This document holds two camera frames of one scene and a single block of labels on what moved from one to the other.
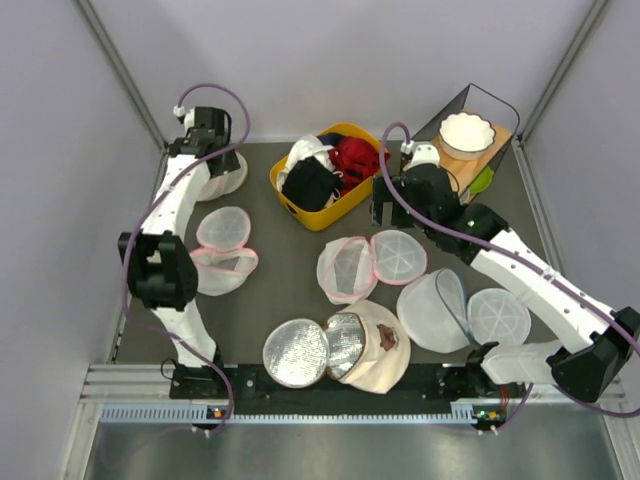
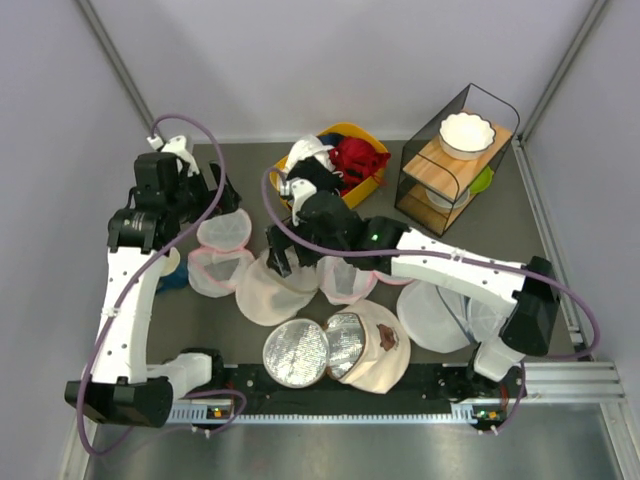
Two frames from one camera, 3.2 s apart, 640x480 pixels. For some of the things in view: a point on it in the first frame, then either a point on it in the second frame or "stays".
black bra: (308, 184) stays
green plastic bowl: (483, 181) stays
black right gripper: (380, 197) → (278, 258)
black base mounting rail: (247, 390) stays
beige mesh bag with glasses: (225, 185) → (268, 298)
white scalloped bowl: (465, 137) stays
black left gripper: (229, 164) → (209, 196)
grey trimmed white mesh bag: (435, 315) stays
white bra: (303, 149) stays
